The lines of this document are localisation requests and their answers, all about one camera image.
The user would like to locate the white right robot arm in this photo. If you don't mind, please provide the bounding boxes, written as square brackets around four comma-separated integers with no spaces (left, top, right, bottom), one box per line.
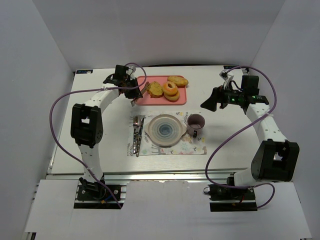
[201,86,300,189]

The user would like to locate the metal serving tongs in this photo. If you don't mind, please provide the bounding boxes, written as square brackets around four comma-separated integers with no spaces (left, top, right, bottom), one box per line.
[130,81,150,107]

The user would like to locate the oval bread roll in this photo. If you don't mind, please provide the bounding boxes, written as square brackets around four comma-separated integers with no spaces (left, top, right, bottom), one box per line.
[167,76,189,87]

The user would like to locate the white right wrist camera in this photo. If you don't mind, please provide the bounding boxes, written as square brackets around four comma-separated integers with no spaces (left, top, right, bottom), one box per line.
[219,69,234,90]

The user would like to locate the plain donut underneath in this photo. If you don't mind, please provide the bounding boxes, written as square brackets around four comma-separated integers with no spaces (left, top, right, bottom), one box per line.
[163,91,180,102]

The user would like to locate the yellow bread slice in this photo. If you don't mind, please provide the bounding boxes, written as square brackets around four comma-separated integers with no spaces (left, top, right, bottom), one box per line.
[147,81,164,98]

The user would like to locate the patterned handle knife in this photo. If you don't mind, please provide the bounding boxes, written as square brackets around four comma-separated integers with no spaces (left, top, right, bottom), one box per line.
[135,115,145,157]

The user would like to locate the metal fork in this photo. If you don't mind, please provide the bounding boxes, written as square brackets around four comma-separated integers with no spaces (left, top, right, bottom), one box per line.
[132,126,140,154]

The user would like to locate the glazed orange donut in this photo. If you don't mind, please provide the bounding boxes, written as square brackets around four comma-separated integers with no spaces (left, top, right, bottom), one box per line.
[162,81,178,96]

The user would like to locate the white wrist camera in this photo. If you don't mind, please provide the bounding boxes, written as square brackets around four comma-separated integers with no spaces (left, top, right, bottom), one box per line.
[219,69,234,90]
[126,65,136,77]

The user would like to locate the purple mug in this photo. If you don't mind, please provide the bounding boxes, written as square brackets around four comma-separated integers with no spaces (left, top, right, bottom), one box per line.
[186,114,206,138]

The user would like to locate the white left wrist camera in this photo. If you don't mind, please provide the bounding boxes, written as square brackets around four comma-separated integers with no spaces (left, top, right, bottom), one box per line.
[126,65,136,77]

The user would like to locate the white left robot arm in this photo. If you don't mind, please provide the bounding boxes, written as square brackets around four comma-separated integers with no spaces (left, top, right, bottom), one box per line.
[70,65,142,185]

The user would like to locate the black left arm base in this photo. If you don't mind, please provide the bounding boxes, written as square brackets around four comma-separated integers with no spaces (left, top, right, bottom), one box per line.
[73,177,125,210]

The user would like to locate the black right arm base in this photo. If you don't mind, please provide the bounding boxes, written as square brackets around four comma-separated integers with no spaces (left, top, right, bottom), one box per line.
[203,184,258,213]

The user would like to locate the pink rectangular tray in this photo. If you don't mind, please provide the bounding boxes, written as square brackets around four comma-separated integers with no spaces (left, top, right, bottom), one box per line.
[136,75,187,106]

